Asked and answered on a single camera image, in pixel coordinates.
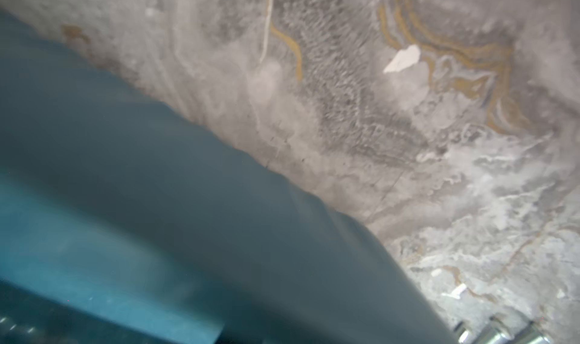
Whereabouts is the teal plastic storage tray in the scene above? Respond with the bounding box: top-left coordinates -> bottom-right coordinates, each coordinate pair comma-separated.
1,12 -> 454,343

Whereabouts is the silver screws pile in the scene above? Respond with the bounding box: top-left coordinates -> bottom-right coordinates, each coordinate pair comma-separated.
453,317 -> 554,344

